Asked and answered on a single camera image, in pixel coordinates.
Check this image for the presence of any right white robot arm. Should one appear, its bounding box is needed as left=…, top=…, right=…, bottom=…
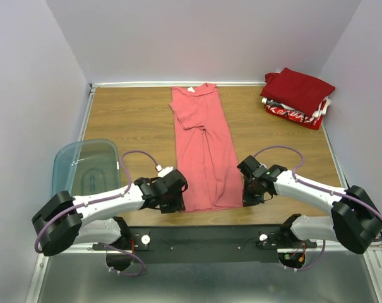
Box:
left=237, top=155, right=382, bottom=254

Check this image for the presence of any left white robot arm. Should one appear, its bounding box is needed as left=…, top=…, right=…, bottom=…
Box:
left=32, top=167, right=188, bottom=256

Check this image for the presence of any blue plastic bin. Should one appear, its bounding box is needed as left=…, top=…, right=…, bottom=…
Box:
left=52, top=139, right=121, bottom=196

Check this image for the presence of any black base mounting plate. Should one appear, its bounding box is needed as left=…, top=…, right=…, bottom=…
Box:
left=92, top=224, right=318, bottom=265

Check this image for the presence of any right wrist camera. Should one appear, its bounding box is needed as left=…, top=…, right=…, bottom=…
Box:
left=252, top=164, right=267, bottom=179

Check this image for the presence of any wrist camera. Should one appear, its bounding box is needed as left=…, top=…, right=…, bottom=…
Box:
left=252, top=164, right=267, bottom=179
left=155, top=164, right=174, bottom=178

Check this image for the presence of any folded red white printed t-shirt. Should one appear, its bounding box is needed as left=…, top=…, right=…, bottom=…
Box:
left=261, top=98, right=331, bottom=130

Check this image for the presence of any pink t-shirt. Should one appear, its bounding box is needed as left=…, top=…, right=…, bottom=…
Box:
left=169, top=83, right=243, bottom=212

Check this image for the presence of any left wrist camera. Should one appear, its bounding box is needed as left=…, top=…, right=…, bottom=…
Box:
left=155, top=164, right=174, bottom=178

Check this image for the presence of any folded dark red t-shirt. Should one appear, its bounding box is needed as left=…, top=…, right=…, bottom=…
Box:
left=261, top=68, right=335, bottom=116

